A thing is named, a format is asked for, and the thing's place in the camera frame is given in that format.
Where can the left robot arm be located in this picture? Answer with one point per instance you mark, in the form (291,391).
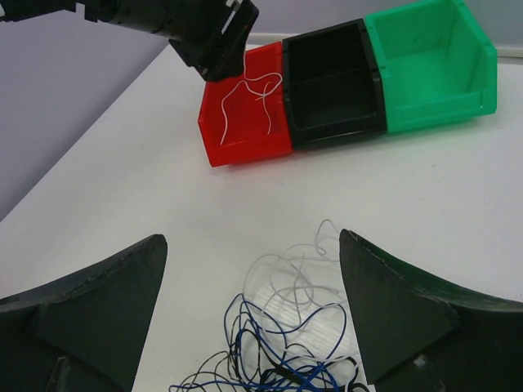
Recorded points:
(139,15)

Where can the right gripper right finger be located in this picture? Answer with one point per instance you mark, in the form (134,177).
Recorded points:
(419,332)

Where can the green plastic bin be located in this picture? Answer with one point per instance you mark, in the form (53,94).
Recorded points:
(436,63)

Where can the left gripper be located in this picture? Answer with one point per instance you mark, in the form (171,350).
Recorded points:
(209,36)

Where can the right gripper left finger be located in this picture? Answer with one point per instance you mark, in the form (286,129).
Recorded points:
(87,330)

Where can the black plastic bin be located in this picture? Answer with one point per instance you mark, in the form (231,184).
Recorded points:
(333,90)

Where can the red plastic bin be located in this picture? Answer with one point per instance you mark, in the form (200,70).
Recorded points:
(243,119)

